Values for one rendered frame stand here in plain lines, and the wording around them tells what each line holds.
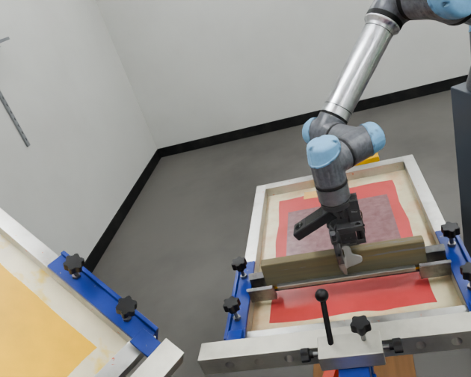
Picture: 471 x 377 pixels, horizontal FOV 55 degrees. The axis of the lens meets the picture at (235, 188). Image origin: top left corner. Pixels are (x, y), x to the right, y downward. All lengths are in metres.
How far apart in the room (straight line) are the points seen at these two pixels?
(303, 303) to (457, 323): 0.40
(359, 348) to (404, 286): 0.33
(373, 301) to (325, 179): 0.36
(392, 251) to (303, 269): 0.22
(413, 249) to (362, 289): 0.17
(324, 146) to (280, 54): 3.78
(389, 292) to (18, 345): 0.87
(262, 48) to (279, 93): 0.50
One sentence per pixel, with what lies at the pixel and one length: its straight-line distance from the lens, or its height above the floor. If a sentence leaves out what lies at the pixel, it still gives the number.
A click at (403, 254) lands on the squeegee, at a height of 1.05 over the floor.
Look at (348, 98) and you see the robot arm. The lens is 1.18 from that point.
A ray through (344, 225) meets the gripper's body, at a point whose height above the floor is 1.17.
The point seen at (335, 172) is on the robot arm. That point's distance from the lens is 1.02.
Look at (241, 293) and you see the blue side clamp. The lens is 1.27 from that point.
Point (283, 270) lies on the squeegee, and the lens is 1.20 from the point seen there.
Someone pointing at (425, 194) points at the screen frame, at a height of 0.99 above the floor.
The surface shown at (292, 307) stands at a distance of 1.25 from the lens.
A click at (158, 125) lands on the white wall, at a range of 5.21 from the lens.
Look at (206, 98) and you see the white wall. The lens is 4.97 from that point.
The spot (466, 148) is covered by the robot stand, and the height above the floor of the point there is 0.99.
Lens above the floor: 1.80
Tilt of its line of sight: 27 degrees down
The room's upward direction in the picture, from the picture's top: 19 degrees counter-clockwise
